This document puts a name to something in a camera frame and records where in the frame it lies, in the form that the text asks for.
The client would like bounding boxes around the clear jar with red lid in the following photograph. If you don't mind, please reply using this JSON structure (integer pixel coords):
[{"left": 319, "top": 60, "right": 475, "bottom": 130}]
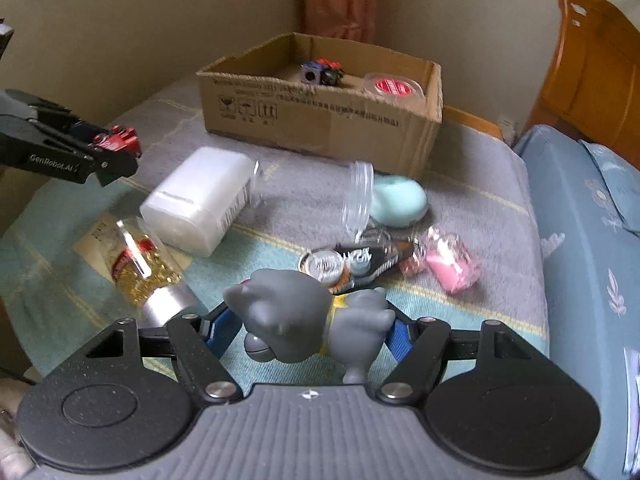
[{"left": 362, "top": 72, "right": 429, "bottom": 99}]

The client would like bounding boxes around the white plastic container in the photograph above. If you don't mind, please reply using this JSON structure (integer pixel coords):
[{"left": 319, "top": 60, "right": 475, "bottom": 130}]
[{"left": 139, "top": 146, "right": 260, "bottom": 259}]

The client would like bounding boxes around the grey cat figurine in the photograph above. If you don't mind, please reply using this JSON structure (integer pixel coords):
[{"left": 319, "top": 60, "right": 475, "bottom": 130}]
[{"left": 223, "top": 268, "right": 397, "bottom": 386}]

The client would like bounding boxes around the pink keychain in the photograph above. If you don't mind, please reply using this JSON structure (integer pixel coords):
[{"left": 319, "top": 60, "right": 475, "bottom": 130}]
[{"left": 400, "top": 226, "right": 482, "bottom": 295}]

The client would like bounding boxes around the pink striped curtain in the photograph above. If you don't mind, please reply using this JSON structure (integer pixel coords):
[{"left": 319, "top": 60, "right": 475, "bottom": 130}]
[{"left": 305, "top": 0, "right": 382, "bottom": 45}]

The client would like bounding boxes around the round silver badge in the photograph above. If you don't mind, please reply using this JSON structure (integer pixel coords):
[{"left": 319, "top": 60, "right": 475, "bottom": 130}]
[{"left": 299, "top": 249, "right": 347, "bottom": 287}]

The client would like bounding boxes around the cardboard box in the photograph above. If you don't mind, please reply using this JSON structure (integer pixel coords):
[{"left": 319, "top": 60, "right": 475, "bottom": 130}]
[{"left": 196, "top": 32, "right": 444, "bottom": 181}]

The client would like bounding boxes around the gold perfume bottle silver cap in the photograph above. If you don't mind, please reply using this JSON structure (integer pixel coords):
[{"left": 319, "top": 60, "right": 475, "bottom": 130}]
[{"left": 111, "top": 217, "right": 208, "bottom": 331}]

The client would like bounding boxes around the dark small toy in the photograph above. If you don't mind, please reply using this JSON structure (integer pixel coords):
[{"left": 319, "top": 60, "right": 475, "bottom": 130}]
[{"left": 320, "top": 61, "right": 347, "bottom": 86}]

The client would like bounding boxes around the grey teal striped blanket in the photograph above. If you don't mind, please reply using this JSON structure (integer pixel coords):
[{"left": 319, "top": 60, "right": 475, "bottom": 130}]
[{"left": 0, "top": 72, "right": 551, "bottom": 378}]

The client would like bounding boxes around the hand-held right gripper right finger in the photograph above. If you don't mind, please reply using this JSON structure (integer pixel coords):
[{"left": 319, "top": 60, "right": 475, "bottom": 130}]
[{"left": 375, "top": 310, "right": 551, "bottom": 404}]

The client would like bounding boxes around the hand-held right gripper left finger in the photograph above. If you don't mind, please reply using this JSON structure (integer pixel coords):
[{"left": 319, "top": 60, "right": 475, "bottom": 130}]
[{"left": 86, "top": 305, "right": 246, "bottom": 404}]

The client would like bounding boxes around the red toy car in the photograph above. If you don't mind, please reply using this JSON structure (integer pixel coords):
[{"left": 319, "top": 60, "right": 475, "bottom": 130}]
[{"left": 91, "top": 127, "right": 142, "bottom": 155}]

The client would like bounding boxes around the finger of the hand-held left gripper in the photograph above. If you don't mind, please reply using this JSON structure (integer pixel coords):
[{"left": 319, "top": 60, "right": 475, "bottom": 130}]
[
  {"left": 0, "top": 116, "right": 142, "bottom": 187},
  {"left": 27, "top": 101, "right": 108, "bottom": 148}
]

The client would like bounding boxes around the clear plastic jar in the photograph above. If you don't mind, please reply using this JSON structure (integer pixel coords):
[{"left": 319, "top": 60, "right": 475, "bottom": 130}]
[{"left": 250, "top": 160, "right": 376, "bottom": 233}]

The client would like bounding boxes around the teal earbud case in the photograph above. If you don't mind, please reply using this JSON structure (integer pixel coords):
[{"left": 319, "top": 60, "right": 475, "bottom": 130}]
[{"left": 369, "top": 174, "right": 429, "bottom": 228}]

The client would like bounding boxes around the blue floral pillow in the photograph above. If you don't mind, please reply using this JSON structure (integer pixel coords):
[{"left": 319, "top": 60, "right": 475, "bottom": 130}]
[
  {"left": 512, "top": 124, "right": 640, "bottom": 480},
  {"left": 579, "top": 139, "right": 640, "bottom": 235}
]

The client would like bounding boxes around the wooden headboard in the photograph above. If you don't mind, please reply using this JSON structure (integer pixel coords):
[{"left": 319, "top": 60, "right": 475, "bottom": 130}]
[{"left": 522, "top": 0, "right": 640, "bottom": 158}]

